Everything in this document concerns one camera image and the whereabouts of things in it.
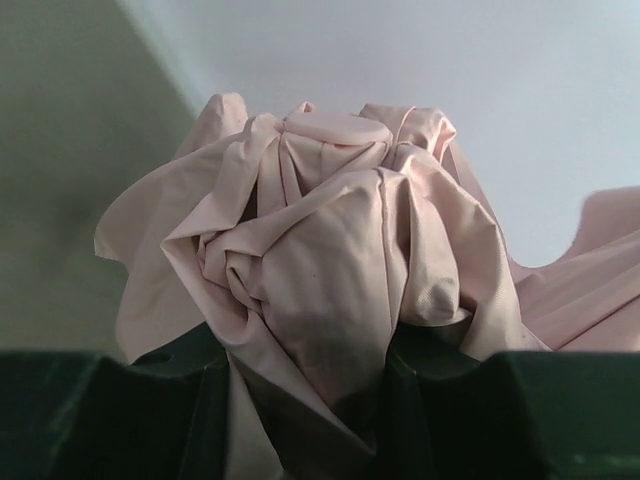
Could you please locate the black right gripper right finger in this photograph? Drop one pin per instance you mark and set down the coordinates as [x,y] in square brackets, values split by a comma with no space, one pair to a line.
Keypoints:
[516,415]

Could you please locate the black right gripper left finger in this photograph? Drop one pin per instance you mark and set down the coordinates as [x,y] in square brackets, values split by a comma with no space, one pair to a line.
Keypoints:
[84,415]

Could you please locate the pink and black umbrella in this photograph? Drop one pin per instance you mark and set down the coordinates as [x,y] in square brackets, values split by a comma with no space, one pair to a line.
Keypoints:
[304,243]

